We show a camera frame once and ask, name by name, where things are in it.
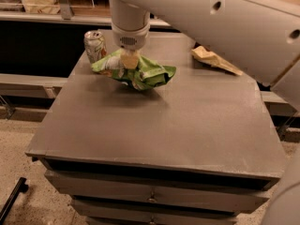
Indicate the brown yellow chip bag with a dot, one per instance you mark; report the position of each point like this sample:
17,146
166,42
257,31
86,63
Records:
214,60

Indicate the black bar left floor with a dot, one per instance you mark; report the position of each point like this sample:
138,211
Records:
20,187

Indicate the grey metal bracket left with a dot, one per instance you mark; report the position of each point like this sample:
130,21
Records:
65,9

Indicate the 7up soda can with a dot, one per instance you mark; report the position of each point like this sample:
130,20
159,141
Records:
95,45

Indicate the upper drawer with knob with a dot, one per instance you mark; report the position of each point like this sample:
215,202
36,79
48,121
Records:
88,185

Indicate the green rice chip bag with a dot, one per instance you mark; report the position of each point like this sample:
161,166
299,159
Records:
148,74

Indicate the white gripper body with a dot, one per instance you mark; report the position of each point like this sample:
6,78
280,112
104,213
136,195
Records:
130,37

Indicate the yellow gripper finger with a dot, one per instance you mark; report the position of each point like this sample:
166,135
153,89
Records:
129,59

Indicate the grey drawer cabinet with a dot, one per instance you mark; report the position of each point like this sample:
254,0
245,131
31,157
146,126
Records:
204,129

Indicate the lower drawer with knob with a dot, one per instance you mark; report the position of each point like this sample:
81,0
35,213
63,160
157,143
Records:
129,213

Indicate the drawer with knob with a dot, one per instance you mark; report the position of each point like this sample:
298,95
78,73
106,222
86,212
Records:
129,213
88,185

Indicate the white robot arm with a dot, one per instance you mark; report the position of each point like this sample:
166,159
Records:
259,36

